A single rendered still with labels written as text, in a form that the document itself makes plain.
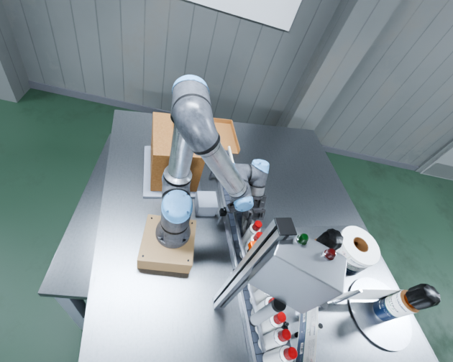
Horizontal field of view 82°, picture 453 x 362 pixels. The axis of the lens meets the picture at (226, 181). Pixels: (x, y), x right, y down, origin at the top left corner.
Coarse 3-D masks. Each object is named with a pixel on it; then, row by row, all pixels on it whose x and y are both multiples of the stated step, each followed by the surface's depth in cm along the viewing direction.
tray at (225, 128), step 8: (216, 120) 184; (224, 120) 185; (216, 128) 181; (224, 128) 184; (232, 128) 183; (224, 136) 178; (232, 136) 180; (224, 144) 173; (232, 144) 175; (232, 152) 170
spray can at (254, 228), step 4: (252, 224) 113; (256, 224) 109; (260, 224) 109; (248, 228) 114; (252, 228) 111; (256, 228) 110; (248, 232) 113; (252, 232) 111; (256, 232) 111; (244, 236) 117; (248, 236) 114; (244, 240) 118; (244, 244) 119
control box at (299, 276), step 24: (288, 240) 61; (312, 240) 63; (264, 264) 62; (288, 264) 57; (312, 264) 58; (336, 264) 60; (264, 288) 69; (288, 288) 64; (312, 288) 59; (336, 288) 56
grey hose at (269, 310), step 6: (276, 300) 71; (270, 306) 72; (276, 306) 70; (282, 306) 70; (258, 312) 79; (264, 312) 76; (270, 312) 73; (276, 312) 71; (252, 318) 83; (258, 318) 79; (264, 318) 77; (252, 324) 84; (258, 324) 82
